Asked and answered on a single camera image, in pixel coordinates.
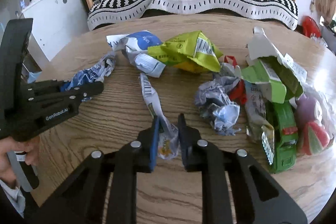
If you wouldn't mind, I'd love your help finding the white crumpled tissue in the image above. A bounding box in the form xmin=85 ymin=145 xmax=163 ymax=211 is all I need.
xmin=302 ymin=83 xmax=334 ymax=119

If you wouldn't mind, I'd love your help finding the blue white foil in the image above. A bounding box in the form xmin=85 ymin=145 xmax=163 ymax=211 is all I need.
xmin=55 ymin=51 xmax=116 ymax=116

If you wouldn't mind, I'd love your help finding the beige printed snack wrapper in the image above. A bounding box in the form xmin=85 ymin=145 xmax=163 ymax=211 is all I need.
xmin=244 ymin=81 xmax=274 ymax=165

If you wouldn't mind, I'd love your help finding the blue white crumpled wrapper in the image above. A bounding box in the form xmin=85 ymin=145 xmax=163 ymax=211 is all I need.
xmin=106 ymin=31 xmax=166 ymax=78

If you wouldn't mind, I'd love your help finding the pink purple plush toy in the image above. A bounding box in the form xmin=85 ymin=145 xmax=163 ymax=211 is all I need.
xmin=294 ymin=93 xmax=330 ymax=156

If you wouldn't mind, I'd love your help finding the red small wrapper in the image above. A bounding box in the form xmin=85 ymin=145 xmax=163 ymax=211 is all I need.
xmin=224 ymin=56 xmax=247 ymax=105

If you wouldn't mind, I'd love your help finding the yellow green snack bag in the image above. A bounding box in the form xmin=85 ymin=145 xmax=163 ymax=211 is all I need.
xmin=147 ymin=31 xmax=223 ymax=74

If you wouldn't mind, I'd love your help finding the person's left hand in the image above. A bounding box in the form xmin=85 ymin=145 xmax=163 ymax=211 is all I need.
xmin=1 ymin=136 xmax=40 ymax=192

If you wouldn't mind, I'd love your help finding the red plastic bag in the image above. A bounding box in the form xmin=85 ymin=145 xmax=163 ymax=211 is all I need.
xmin=302 ymin=16 xmax=321 ymax=38

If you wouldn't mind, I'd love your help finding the white cabinet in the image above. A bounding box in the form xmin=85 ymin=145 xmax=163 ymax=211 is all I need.
xmin=22 ymin=0 xmax=89 ymax=61

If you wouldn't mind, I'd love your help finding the grey blue paper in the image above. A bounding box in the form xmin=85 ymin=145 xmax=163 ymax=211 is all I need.
xmin=194 ymin=76 xmax=240 ymax=136

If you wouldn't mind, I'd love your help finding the long white printed wrapper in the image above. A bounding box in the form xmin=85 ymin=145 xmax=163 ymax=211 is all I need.
xmin=139 ymin=73 xmax=179 ymax=160

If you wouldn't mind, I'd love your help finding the torn green white carton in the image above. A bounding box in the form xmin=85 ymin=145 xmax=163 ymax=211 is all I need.
xmin=240 ymin=27 xmax=307 ymax=103

